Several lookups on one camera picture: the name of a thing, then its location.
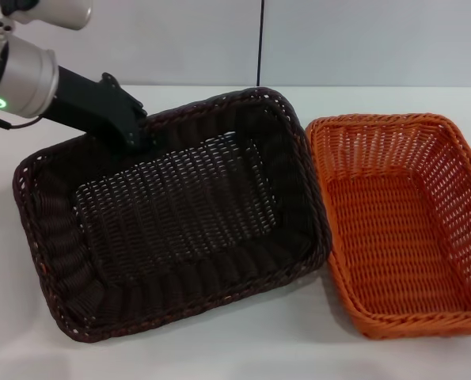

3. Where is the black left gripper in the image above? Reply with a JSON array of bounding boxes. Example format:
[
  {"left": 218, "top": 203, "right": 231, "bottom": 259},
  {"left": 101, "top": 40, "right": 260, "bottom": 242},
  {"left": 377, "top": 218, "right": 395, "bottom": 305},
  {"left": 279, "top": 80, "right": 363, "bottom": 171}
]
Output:
[{"left": 40, "top": 65, "right": 159, "bottom": 158}]

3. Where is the dark brown woven basket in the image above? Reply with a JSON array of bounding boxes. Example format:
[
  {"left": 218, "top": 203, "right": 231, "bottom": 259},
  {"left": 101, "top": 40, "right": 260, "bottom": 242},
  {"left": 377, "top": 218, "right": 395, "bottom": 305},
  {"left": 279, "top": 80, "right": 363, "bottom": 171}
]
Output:
[{"left": 12, "top": 86, "right": 333, "bottom": 344}]

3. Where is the orange woven basket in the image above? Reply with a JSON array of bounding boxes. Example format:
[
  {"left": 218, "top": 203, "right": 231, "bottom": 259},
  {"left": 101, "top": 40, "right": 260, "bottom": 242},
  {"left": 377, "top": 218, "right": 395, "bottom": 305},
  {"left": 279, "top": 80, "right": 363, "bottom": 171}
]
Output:
[{"left": 305, "top": 113, "right": 471, "bottom": 340}]

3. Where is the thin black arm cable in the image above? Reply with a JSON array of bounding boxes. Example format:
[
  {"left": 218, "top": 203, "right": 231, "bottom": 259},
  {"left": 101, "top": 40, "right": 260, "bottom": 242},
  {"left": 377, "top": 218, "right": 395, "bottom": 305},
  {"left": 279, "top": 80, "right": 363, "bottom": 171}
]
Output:
[{"left": 0, "top": 112, "right": 43, "bottom": 130}]

